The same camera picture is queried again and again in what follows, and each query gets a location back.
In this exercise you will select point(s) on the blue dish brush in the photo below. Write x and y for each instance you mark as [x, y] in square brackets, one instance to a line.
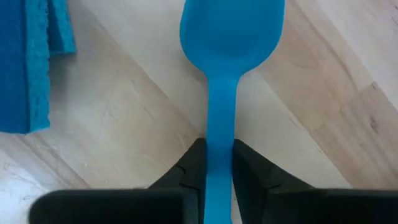
[230, 37]

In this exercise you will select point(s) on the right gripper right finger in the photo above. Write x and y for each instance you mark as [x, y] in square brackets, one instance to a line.
[280, 205]

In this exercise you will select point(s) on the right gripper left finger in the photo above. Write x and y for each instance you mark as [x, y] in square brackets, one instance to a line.
[174, 205]

